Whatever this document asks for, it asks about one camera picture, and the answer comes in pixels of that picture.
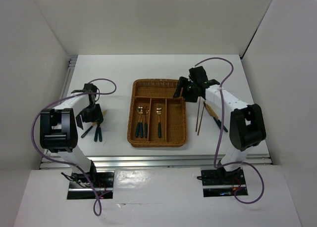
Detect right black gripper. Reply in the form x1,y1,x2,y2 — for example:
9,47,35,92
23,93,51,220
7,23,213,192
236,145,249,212
173,76,199,103

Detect copper chopstick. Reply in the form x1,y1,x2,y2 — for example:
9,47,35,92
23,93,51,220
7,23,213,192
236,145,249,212
197,105,205,136
195,99,201,132

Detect gold spoon pile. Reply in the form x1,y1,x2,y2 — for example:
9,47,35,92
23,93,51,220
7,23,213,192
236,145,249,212
139,106,144,138

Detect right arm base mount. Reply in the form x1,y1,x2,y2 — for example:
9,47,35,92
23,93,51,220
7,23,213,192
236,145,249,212
196,168,248,197

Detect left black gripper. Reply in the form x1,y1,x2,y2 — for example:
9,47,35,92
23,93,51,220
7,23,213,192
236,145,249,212
75,103,103,129

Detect aluminium table front rail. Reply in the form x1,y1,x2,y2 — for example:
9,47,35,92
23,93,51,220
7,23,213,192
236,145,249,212
39,155,272,170

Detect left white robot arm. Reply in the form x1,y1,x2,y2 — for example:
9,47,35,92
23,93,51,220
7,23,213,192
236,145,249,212
40,83,104,187

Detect brown wicker cutlery tray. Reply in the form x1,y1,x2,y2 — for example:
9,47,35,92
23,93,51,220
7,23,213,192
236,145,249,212
127,79,187,148

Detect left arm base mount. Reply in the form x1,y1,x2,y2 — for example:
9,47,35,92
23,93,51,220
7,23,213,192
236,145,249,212
61,172,114,200

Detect right copper chopstick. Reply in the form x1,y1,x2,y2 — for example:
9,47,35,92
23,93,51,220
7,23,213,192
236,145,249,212
197,105,205,136

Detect gold knife green handle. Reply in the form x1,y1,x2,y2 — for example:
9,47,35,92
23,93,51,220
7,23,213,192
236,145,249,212
156,107,162,138

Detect aluminium left side rail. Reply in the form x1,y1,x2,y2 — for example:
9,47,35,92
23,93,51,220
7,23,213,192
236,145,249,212
59,55,78,99

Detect left copper chopstick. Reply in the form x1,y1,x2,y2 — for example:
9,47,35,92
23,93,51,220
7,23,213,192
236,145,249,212
195,99,201,132

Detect gold spoon green handle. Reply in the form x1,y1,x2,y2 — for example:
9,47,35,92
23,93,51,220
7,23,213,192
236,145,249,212
135,106,141,137
144,106,149,138

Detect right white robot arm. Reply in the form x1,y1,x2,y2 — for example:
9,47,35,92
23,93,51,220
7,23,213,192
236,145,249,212
173,66,266,183

